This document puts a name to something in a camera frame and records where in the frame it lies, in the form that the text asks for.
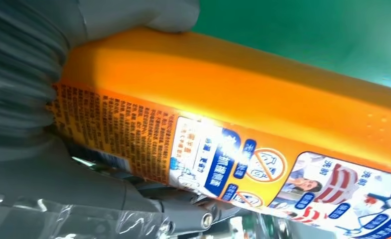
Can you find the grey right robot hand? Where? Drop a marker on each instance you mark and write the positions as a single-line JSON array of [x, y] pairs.
[[66, 204]]

